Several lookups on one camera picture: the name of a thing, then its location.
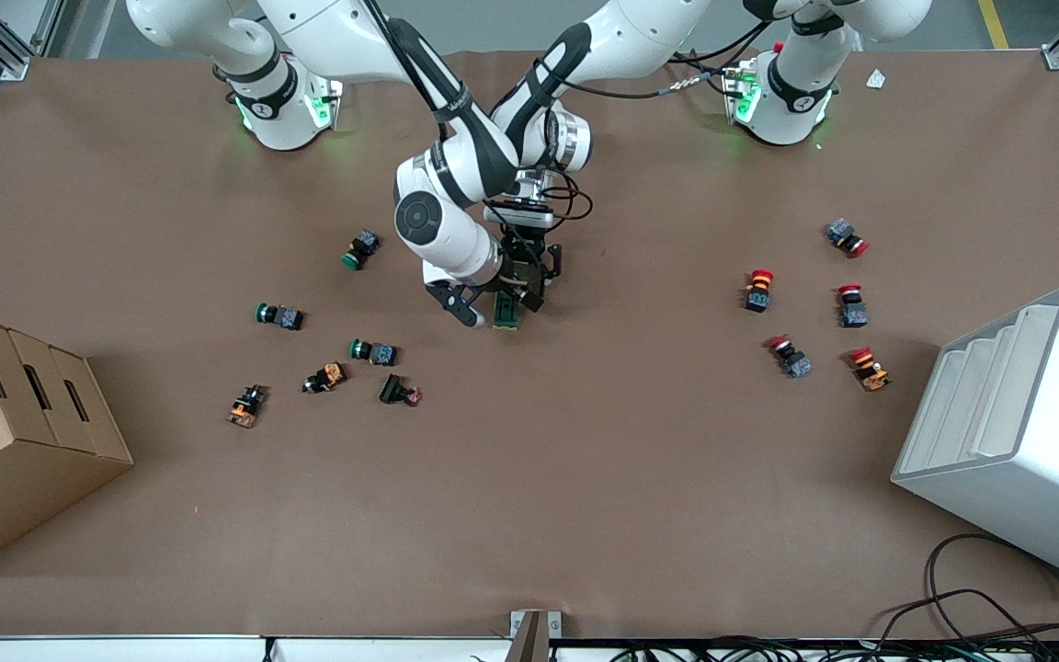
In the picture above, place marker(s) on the small white paper scrap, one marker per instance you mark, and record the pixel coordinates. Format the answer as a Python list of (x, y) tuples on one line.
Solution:
[(876, 79)]

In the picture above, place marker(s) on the green push button grey base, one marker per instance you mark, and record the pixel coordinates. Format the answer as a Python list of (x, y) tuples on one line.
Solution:
[(279, 316), (373, 352), (361, 248)]

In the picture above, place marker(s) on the red mushroom button orange base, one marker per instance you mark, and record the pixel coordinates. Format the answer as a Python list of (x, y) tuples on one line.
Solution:
[(758, 290), (868, 368)]

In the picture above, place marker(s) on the red mushroom button grey base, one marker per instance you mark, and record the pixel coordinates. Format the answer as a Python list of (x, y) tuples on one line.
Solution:
[(847, 236), (790, 356), (852, 308)]

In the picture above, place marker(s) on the brown cardboard box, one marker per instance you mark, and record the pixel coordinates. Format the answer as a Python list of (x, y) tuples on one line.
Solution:
[(15, 441)]

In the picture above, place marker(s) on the black push button orange base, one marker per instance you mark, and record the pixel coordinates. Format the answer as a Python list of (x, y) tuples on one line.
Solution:
[(246, 406), (324, 378)]

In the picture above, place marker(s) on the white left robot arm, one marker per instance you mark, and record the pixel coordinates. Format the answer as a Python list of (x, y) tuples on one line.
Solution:
[(640, 28)]

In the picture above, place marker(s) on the grey metal table bracket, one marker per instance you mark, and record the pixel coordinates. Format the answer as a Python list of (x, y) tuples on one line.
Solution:
[(529, 634)]

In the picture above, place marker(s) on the green load switch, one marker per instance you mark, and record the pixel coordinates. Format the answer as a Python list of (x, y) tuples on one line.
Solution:
[(506, 317)]

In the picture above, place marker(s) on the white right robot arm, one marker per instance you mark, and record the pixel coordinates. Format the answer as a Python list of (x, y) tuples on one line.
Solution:
[(438, 221)]

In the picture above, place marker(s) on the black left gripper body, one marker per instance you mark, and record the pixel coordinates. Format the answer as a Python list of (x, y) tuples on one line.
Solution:
[(526, 248)]

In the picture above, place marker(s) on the white slotted storage bin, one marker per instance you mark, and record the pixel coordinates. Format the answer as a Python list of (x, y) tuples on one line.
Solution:
[(1007, 432)]

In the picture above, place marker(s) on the black push button red base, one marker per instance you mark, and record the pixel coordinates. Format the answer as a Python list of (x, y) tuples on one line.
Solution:
[(398, 390)]

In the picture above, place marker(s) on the white table edge rail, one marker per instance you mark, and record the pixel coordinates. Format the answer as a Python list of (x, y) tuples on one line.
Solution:
[(125, 651)]

